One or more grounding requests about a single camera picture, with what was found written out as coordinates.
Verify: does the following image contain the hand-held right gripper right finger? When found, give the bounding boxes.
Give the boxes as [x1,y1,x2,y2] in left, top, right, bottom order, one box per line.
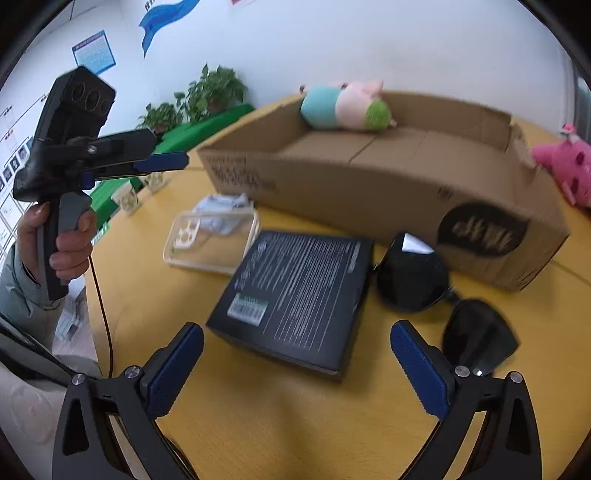
[390,320,543,480]

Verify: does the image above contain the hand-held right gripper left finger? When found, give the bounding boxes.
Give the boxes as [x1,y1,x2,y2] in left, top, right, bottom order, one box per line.
[52,322,205,480]

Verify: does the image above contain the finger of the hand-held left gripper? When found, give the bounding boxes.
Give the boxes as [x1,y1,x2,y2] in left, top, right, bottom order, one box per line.
[85,151,190,183]
[95,128,160,160]

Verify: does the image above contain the person's left forearm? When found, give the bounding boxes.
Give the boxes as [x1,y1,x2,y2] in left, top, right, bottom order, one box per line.
[0,242,69,334]

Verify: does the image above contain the wooden desktop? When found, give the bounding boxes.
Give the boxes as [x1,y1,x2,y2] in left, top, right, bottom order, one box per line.
[85,108,591,480]

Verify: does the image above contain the person's left hand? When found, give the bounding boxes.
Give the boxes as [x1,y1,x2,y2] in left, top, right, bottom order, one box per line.
[17,202,95,285]

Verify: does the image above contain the small potted plant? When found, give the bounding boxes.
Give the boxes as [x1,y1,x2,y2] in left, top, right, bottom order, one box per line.
[136,102,184,134]

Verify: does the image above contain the green cloth table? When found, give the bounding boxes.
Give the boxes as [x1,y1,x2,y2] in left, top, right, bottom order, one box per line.
[88,104,256,232]

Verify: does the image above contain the white crumpled packet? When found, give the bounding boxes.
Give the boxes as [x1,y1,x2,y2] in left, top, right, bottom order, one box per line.
[191,193,254,234]

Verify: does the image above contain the black sunglasses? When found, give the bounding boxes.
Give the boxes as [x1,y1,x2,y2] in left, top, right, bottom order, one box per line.
[375,231,520,377]

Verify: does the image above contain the large potted plant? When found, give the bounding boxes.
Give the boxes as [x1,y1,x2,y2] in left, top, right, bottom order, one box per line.
[174,64,248,123]

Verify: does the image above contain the white plastic bag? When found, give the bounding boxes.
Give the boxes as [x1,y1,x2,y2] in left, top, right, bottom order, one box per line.
[53,295,100,370]

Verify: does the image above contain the clear phone case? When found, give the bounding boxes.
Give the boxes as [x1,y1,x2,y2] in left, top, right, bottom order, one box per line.
[163,209,260,277]

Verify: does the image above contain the black printed box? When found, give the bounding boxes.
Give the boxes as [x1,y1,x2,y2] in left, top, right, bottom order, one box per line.
[205,229,376,383]

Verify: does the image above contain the white patterned cloth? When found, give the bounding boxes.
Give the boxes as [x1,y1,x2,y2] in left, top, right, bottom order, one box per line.
[0,362,68,463]

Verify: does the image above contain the large cardboard box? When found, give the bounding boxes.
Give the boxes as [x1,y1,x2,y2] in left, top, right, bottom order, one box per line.
[198,90,571,292]

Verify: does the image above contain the pink and teal pig plush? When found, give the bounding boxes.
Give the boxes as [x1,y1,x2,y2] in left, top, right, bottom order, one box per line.
[299,79,399,134]

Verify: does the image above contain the bright pink plush toy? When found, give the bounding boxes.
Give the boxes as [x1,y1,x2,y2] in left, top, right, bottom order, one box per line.
[531,124,591,208]

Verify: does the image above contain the blue framed wall notice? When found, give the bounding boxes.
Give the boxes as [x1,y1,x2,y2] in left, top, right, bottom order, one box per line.
[71,30,116,77]

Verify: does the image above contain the wall photo chart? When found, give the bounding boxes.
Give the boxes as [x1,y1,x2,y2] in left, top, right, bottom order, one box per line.
[0,92,52,259]

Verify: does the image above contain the red-brown cable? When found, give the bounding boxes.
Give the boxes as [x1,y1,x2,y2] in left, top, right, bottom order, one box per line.
[88,256,114,379]

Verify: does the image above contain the blue wall banner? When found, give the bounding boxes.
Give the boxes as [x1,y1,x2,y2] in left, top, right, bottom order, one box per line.
[139,0,202,59]

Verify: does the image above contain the black strap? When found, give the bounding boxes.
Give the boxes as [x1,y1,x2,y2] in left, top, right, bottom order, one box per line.
[0,316,77,385]

